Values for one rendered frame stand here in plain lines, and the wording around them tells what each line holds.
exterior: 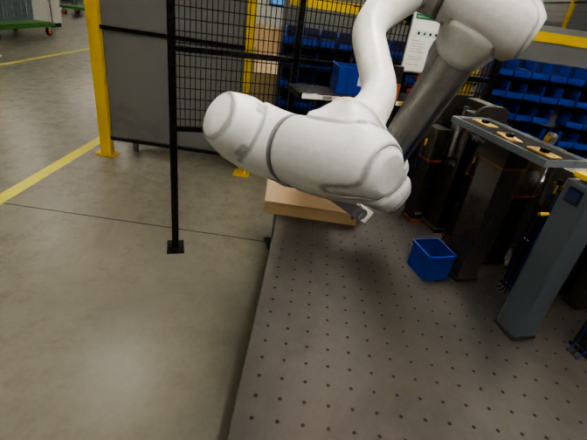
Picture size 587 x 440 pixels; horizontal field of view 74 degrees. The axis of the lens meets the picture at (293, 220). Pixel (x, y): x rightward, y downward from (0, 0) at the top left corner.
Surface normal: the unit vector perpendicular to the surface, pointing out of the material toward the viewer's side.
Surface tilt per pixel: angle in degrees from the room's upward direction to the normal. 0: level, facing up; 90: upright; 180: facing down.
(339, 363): 0
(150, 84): 90
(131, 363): 0
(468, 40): 119
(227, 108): 54
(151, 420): 0
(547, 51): 90
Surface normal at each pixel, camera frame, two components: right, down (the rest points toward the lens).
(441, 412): 0.13, -0.87
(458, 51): -0.62, 0.65
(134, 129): -0.07, 0.48
